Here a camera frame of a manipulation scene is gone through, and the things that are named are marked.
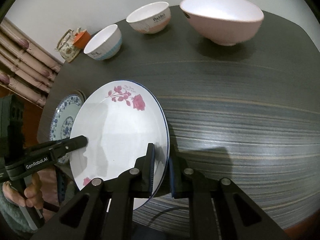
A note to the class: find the small blue floral plate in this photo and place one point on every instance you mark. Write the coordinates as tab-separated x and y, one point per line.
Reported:
64	117

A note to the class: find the person's left hand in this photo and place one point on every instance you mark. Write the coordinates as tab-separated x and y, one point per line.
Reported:
32	196

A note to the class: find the large blue floral plate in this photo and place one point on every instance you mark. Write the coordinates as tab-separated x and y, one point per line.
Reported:
58	151

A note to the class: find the beige patterned curtain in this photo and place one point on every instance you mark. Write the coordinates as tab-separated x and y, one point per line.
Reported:
26	69

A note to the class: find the orange lidded cup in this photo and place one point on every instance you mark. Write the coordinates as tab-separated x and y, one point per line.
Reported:
81	39

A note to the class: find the white bowl blue Dog print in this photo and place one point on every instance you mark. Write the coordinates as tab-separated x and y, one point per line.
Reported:
104	44

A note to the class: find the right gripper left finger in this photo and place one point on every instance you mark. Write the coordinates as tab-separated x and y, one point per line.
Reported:
103	209

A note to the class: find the teal fuzzy sleeve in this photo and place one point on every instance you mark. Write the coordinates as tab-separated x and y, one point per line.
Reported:
15	218

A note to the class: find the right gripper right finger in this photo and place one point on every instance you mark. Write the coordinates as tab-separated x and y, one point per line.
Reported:
219	209

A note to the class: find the large pink bowl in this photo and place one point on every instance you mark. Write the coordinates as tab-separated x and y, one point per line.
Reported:
224	22

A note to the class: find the floral ceramic teapot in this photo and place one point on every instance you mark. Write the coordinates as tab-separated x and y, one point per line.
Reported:
66	48

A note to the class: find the white bowl pink base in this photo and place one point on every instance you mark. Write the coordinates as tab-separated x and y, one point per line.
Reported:
151	18

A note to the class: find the white plate pink flowers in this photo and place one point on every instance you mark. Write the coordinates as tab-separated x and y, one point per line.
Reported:
119	120

